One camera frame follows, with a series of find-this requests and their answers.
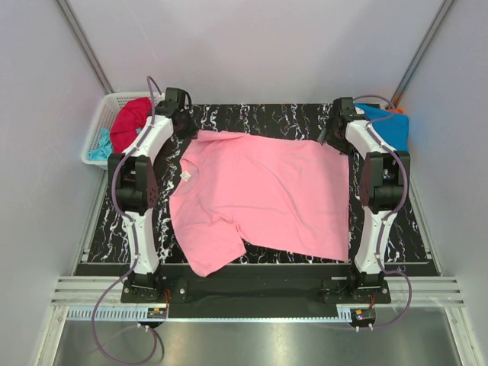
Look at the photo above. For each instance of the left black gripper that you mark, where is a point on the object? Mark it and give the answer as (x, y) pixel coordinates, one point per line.
(192, 130)

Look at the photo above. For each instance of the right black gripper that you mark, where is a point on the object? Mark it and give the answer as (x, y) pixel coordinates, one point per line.
(325, 135)

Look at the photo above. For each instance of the pink t-shirt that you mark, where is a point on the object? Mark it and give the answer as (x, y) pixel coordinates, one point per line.
(237, 188)

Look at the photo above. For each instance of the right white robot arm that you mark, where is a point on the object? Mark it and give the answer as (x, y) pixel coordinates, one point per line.
(380, 137)

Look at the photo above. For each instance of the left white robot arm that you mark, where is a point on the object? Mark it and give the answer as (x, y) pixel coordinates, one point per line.
(134, 189)

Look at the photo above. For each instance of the red t-shirt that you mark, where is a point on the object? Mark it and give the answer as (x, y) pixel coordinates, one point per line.
(128, 123)

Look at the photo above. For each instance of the folded blue t-shirt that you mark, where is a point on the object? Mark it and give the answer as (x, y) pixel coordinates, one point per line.
(392, 128)

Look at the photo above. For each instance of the folded orange t-shirt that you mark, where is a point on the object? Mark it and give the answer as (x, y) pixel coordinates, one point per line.
(398, 110)

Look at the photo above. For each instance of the white plastic laundry basket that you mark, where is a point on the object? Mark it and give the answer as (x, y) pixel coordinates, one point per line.
(104, 117)

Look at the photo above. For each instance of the light blue garment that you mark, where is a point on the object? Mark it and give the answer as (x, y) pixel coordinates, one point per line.
(104, 147)

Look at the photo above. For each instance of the left aluminium corner post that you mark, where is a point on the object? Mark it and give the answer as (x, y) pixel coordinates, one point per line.
(83, 42)

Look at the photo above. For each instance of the aluminium corner post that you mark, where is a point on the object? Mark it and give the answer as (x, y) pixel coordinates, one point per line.
(427, 40)
(83, 42)

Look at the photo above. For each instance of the right aluminium corner post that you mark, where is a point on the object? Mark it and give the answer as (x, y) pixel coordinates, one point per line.
(427, 40)

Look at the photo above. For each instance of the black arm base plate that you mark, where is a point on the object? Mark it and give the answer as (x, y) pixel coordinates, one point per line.
(255, 292)

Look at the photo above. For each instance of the aluminium frame rail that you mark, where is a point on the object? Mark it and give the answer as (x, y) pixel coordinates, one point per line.
(87, 297)

